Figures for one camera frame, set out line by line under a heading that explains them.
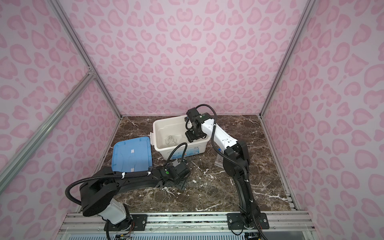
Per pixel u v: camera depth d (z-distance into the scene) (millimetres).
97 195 432
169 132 1021
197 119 676
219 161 926
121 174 476
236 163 557
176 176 661
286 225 727
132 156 972
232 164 550
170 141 987
